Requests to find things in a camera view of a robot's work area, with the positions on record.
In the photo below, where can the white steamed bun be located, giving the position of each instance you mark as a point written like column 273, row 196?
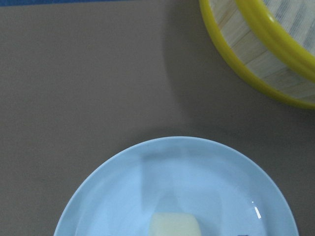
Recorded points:
column 173, row 224

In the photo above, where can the light blue plate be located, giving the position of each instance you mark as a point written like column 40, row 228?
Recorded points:
column 228, row 193

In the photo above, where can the yellow rimmed bamboo steamer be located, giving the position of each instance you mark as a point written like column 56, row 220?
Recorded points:
column 270, row 44

